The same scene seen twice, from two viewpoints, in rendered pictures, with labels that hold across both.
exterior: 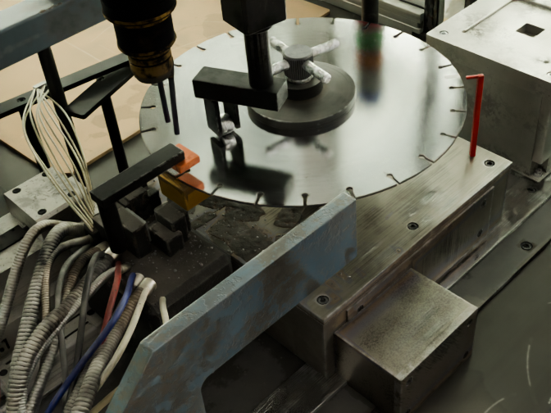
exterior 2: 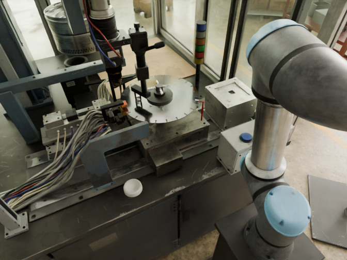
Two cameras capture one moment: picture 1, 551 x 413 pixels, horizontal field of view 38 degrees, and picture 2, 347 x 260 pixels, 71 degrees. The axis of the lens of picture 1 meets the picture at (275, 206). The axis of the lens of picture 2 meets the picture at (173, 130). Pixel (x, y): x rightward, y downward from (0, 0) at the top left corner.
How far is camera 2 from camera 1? 35 cm
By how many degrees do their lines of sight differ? 11
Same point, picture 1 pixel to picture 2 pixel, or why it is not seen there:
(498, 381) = (185, 174)
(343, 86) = (169, 96)
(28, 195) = (96, 102)
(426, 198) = (184, 127)
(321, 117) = (159, 102)
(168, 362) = (94, 145)
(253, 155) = (141, 107)
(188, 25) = (162, 68)
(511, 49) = (223, 96)
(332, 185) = (153, 118)
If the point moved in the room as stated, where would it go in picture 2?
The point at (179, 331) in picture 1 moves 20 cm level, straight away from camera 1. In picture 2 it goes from (97, 140) to (111, 101)
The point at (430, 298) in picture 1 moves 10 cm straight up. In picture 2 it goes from (173, 150) to (173, 133)
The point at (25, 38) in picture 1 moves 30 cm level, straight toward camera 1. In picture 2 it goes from (101, 67) to (88, 113)
